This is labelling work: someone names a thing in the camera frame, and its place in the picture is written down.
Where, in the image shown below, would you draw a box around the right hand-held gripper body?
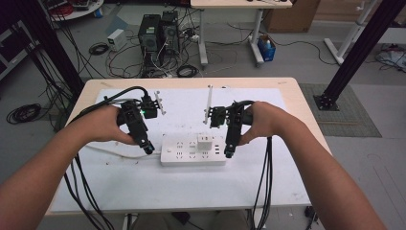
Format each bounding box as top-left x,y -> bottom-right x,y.
202,83 -> 255,149

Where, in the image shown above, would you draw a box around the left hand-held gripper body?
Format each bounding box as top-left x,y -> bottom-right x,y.
116,89 -> 168,146

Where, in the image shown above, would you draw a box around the white charger plug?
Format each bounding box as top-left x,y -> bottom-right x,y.
196,133 -> 214,151

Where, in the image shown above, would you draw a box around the white power strip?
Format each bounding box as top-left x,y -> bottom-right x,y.
159,134 -> 228,168

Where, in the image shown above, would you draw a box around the person's left hand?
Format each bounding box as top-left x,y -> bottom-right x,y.
64,103 -> 139,147

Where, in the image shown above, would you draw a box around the person's right hand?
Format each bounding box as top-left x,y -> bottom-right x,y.
237,101 -> 305,147

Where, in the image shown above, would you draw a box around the white table leg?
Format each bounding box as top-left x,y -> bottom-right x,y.
251,208 -> 267,230

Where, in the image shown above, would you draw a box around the blue box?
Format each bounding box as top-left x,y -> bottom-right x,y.
257,34 -> 278,62

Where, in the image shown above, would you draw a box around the small white box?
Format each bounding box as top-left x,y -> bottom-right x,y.
106,28 -> 128,53

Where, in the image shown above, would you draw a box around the black computer tower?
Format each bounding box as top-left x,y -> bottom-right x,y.
161,10 -> 181,56
137,13 -> 163,63

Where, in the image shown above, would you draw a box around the wooden desk with white legs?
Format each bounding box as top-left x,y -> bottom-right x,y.
190,0 -> 294,68

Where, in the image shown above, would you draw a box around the brown cardboard box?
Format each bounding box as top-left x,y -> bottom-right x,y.
262,0 -> 322,34

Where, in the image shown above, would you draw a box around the grey floor mat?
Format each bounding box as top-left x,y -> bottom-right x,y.
299,82 -> 383,139

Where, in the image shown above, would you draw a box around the round white table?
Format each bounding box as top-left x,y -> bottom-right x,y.
40,0 -> 105,22

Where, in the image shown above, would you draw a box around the white stand leg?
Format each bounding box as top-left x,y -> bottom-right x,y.
323,0 -> 378,65

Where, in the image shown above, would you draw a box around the white power strip cable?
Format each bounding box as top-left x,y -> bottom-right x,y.
85,143 -> 163,160

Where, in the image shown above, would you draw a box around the coiled black cable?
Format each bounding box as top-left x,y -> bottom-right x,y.
175,64 -> 200,79
88,41 -> 110,57
6,103 -> 43,126

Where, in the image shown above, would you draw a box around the left gripper black cables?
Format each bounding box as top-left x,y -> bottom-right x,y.
62,85 -> 151,230

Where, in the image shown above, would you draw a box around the black metal post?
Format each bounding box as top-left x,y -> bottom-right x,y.
313,0 -> 406,112
13,0 -> 86,97

